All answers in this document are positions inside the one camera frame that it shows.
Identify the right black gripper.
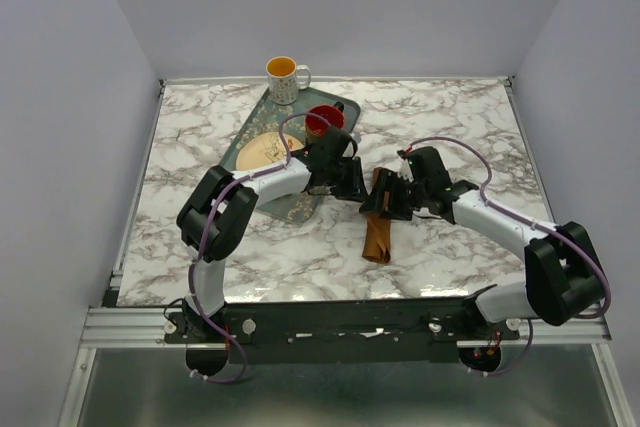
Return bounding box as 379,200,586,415
359,167,429,221

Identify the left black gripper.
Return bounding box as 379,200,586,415
325,156,368,204

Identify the brown cloth napkin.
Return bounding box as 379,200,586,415
362,192,391,264

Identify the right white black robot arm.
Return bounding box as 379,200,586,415
360,147,609,339

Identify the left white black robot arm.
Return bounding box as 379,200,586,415
166,126,368,342

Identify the white mug yellow inside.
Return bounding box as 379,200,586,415
266,56,311,105

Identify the red black mug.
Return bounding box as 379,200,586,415
305,102,346,144

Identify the peach floral plate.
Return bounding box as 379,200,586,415
235,132,286,171

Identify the green floral tray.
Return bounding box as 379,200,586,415
219,87,361,224

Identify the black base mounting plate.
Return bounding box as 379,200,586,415
165,297,520,365

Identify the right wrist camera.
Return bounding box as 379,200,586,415
397,150,414,182

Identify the aluminium frame rail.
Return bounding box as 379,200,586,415
81,308,611,348

